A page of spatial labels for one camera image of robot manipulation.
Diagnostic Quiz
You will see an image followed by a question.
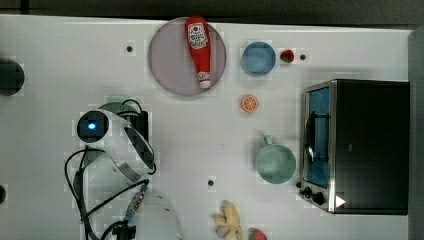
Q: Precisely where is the red ketchup bottle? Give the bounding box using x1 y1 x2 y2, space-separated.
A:
185 16 211 89

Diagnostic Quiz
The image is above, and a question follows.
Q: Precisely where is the black toaster oven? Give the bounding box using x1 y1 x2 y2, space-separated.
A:
297 79 410 215

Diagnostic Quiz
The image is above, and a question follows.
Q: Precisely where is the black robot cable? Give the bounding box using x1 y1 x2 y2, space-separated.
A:
63 98 158 240

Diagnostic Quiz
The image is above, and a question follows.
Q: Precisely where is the black cylindrical container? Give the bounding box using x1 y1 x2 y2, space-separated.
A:
0 59 25 96

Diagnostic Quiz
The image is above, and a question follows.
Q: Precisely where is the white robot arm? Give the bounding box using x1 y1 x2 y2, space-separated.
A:
66 109 186 240

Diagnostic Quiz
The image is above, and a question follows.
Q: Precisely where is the green mug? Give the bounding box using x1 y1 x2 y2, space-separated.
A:
256 135 296 184

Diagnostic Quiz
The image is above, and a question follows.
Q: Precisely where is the grey round plate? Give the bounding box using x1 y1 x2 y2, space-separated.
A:
148 17 227 97

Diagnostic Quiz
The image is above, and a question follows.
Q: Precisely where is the orange slice toy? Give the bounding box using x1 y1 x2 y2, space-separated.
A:
240 95 259 113

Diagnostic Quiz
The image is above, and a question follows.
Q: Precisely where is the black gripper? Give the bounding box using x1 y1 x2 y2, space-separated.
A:
125 111 149 141

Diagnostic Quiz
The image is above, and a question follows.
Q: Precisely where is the blue bowl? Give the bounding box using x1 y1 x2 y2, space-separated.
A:
241 41 276 77

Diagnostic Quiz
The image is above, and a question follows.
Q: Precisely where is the yellow banana toy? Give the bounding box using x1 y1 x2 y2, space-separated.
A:
214 200 243 240

